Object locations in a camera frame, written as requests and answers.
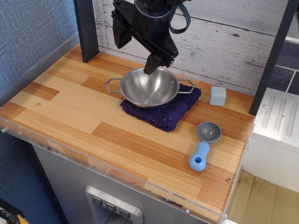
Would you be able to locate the dark frame post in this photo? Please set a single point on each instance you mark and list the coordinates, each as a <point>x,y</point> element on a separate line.
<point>276,48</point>
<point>86,29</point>

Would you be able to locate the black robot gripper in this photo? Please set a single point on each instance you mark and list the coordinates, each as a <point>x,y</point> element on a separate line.
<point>148,22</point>

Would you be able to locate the dark left frame post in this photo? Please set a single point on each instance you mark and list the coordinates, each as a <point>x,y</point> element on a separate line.
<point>86,29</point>

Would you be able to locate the yellow black object bottom left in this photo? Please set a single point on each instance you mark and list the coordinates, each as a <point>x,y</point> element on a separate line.
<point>10,214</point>

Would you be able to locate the clear acrylic table edge guard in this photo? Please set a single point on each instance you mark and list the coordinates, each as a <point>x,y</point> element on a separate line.
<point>148,160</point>

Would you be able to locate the metal bowl with wire handles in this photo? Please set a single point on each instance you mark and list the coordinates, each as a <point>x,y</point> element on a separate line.
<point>151,91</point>

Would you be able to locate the dark blue folded cloth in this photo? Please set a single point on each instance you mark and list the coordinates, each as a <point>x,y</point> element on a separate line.
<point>167,116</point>

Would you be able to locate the grey scoop with blue handle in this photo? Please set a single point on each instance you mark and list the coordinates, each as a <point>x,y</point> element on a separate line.
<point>208,132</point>

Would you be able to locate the dark right frame post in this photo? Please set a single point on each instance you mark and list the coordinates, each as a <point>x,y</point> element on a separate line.
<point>276,48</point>

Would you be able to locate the silver dispenser button panel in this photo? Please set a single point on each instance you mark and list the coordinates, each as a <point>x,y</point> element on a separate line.
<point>108,209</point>

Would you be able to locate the grey plastic cube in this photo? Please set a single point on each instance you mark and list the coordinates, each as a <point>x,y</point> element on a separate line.
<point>217,96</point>

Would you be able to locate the white ribbed side unit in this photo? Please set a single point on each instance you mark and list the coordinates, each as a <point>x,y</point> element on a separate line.
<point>273,147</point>

